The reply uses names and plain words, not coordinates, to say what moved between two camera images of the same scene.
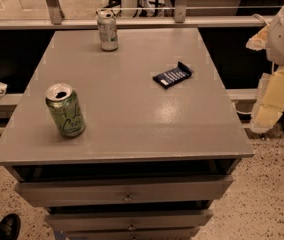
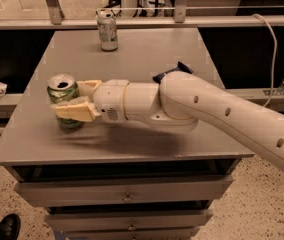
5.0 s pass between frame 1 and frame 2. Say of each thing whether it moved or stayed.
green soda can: moved
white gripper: moved
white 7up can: stayed
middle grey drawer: stayed
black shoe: stayed
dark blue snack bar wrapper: stayed
